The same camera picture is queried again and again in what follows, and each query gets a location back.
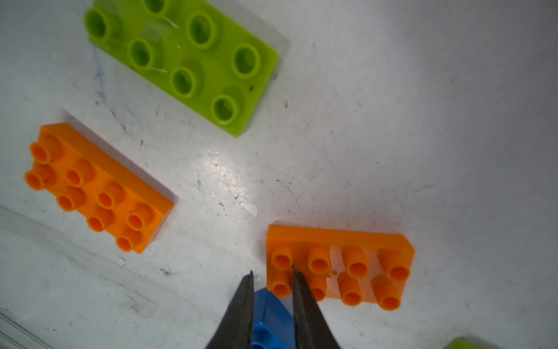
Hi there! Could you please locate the blue lego brick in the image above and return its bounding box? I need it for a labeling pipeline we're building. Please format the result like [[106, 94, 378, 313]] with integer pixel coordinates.
[[251, 288, 296, 349]]

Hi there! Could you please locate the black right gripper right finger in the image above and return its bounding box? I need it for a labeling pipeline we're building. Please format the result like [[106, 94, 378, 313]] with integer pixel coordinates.
[[292, 268, 340, 349]]

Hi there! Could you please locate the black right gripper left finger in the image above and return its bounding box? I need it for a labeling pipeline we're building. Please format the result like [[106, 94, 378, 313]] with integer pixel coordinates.
[[206, 271, 254, 349]]

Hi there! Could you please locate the green lego plate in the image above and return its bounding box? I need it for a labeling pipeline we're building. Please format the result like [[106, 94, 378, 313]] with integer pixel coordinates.
[[444, 337, 493, 349], [84, 0, 280, 138]]

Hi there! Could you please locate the orange lego plate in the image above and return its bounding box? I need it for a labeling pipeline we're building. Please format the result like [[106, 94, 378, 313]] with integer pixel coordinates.
[[25, 123, 174, 254], [266, 225, 416, 311]]

